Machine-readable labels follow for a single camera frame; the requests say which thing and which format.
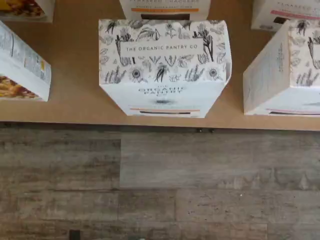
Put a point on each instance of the black flat floor bar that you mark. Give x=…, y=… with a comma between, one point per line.
x=74, y=235

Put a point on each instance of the white cracker box pink strip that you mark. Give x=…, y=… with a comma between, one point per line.
x=282, y=12
x=287, y=75

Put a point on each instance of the white box with food photo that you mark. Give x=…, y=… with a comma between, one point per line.
x=25, y=10
x=22, y=65

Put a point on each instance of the white cracker box yellow strip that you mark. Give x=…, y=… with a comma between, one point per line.
x=165, y=8
x=165, y=70

